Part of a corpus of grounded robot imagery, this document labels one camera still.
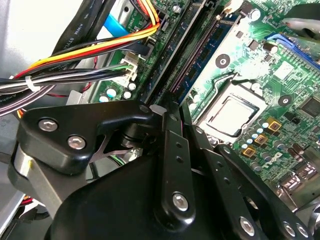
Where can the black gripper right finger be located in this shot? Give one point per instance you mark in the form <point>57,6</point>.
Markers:
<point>237,180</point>

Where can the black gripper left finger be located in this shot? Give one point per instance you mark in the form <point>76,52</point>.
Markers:
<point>62,130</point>

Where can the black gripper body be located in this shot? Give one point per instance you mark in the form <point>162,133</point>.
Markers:
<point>112,205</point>

